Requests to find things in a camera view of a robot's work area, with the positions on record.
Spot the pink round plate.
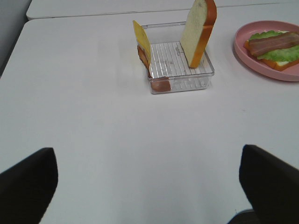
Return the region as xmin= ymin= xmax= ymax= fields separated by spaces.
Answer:
xmin=234 ymin=21 xmax=299 ymax=82

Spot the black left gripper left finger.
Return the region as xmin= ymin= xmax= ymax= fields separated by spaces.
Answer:
xmin=0 ymin=147 xmax=58 ymax=224

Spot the bacon strip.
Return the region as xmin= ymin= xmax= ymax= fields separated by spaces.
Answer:
xmin=137 ymin=44 xmax=171 ymax=92
xmin=248 ymin=30 xmax=299 ymax=56

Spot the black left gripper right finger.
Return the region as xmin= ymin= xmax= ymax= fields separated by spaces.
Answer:
xmin=239 ymin=145 xmax=299 ymax=224

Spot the yellow cheese slice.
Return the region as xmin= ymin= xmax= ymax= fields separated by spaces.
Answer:
xmin=133 ymin=20 xmax=151 ymax=71

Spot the left clear plastic tray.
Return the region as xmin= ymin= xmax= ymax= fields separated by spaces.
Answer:
xmin=142 ymin=22 xmax=214 ymax=94

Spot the green lettuce leaf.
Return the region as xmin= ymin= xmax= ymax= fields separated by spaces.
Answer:
xmin=248 ymin=30 xmax=299 ymax=63

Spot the bread slice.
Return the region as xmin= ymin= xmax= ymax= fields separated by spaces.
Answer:
xmin=244 ymin=30 xmax=299 ymax=71
xmin=180 ymin=0 xmax=217 ymax=68

